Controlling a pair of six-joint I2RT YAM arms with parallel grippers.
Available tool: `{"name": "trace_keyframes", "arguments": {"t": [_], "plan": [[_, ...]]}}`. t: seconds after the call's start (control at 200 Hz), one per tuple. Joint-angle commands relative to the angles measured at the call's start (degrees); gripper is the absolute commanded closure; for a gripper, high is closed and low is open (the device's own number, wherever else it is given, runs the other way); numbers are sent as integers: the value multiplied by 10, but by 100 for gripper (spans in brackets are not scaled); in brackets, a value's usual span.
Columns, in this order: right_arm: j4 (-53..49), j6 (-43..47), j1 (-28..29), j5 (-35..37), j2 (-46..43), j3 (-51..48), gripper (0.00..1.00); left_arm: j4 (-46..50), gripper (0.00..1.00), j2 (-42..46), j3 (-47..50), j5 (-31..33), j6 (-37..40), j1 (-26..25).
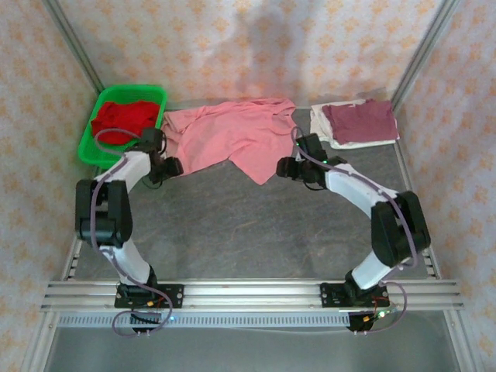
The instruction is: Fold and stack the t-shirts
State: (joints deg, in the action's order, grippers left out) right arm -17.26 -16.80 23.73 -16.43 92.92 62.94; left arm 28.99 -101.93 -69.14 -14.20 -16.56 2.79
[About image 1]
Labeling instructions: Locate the maroon folded t-shirt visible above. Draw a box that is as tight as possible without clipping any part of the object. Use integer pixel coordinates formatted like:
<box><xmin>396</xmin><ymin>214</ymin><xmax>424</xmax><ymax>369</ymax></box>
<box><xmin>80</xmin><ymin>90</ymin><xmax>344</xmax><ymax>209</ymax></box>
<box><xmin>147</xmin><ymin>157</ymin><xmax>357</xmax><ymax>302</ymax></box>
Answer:
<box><xmin>322</xmin><ymin>98</ymin><xmax>400</xmax><ymax>143</ymax></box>

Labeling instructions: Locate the green plastic basket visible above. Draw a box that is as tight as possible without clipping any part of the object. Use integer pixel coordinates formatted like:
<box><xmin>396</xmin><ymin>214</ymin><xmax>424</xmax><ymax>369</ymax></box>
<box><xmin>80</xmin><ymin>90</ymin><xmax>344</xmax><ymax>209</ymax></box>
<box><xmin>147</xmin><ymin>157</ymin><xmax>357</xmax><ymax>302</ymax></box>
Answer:
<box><xmin>77</xmin><ymin>84</ymin><xmax>169</xmax><ymax>171</ymax></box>

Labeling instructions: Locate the aluminium side rail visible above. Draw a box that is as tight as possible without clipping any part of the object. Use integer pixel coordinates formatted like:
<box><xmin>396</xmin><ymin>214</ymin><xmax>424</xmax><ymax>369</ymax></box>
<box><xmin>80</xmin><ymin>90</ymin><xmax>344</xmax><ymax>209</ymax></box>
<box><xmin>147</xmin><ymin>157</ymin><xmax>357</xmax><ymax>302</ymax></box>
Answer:
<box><xmin>394</xmin><ymin>145</ymin><xmax>476</xmax><ymax>372</ymax></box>
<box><xmin>29</xmin><ymin>166</ymin><xmax>104</xmax><ymax>372</ymax></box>

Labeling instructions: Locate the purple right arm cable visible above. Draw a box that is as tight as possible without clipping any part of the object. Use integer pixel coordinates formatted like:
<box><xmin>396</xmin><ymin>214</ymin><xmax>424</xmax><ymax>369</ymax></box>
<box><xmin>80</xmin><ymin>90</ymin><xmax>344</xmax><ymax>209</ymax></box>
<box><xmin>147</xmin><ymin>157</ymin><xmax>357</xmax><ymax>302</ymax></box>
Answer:
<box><xmin>290</xmin><ymin>126</ymin><xmax>420</xmax><ymax>336</ymax></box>

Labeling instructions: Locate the aluminium mounting rail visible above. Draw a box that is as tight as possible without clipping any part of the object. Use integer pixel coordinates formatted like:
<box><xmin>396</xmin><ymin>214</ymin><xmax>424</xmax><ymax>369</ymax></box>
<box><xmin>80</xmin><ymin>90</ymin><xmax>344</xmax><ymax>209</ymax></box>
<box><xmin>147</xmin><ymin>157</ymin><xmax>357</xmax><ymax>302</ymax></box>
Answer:
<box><xmin>40</xmin><ymin>279</ymin><xmax>465</xmax><ymax>312</ymax></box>

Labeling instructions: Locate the white folded t-shirt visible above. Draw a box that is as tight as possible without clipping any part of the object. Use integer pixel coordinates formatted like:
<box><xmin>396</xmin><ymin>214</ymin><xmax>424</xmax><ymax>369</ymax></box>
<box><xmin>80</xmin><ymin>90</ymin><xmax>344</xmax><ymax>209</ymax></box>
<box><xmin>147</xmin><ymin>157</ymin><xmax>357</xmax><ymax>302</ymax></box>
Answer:
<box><xmin>309</xmin><ymin>98</ymin><xmax>397</xmax><ymax>150</ymax></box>

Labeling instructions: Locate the grey slotted cable duct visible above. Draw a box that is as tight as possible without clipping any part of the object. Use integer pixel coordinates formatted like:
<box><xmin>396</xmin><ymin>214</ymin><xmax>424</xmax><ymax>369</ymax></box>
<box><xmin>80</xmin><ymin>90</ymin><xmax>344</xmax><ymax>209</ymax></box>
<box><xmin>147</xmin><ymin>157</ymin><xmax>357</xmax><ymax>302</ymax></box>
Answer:
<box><xmin>57</xmin><ymin>312</ymin><xmax>353</xmax><ymax>329</ymax></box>

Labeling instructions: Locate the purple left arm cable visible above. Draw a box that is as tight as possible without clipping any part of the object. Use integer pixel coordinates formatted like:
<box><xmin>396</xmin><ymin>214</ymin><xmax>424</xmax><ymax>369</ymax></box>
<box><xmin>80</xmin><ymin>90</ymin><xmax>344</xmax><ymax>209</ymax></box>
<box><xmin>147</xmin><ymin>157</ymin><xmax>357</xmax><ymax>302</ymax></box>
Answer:
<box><xmin>89</xmin><ymin>129</ymin><xmax>174</xmax><ymax>337</ymax></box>

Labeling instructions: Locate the red t-shirt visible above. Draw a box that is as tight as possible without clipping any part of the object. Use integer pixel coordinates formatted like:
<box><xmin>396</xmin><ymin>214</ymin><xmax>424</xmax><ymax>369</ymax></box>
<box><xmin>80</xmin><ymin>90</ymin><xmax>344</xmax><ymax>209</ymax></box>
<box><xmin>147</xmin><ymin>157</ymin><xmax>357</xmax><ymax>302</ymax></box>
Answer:
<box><xmin>91</xmin><ymin>100</ymin><xmax>163</xmax><ymax>147</ymax></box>

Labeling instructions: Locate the aluminium corner post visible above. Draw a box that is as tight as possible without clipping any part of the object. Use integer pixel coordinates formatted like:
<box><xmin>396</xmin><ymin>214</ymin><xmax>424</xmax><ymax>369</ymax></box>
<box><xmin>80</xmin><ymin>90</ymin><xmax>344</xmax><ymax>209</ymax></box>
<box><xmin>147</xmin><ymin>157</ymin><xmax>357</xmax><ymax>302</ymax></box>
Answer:
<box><xmin>390</xmin><ymin>0</ymin><xmax>463</xmax><ymax>112</ymax></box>
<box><xmin>41</xmin><ymin>0</ymin><xmax>105</xmax><ymax>94</ymax></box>

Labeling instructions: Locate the pink t-shirt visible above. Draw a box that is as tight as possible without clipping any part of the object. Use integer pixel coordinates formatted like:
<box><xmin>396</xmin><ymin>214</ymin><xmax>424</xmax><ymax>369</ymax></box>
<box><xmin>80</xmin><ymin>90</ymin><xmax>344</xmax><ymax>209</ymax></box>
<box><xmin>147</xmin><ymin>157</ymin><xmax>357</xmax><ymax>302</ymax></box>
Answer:
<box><xmin>160</xmin><ymin>97</ymin><xmax>298</xmax><ymax>186</ymax></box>

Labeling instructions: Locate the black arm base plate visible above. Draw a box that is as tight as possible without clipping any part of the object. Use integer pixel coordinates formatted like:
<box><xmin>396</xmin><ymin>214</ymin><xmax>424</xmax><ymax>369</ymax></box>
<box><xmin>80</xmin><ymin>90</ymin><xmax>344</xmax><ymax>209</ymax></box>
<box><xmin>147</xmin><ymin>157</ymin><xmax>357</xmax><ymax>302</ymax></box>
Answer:
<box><xmin>114</xmin><ymin>284</ymin><xmax>184</xmax><ymax>310</ymax></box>
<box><xmin>319</xmin><ymin>281</ymin><xmax>389</xmax><ymax>309</ymax></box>

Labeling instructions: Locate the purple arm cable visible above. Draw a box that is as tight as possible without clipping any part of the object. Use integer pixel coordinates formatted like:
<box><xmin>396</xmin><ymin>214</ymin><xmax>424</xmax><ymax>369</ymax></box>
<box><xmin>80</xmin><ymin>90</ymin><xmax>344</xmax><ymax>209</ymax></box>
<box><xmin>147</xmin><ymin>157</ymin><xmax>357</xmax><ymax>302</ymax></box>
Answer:
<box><xmin>290</xmin><ymin>126</ymin><xmax>420</xmax><ymax>336</ymax></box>
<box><xmin>89</xmin><ymin>129</ymin><xmax>174</xmax><ymax>337</ymax></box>

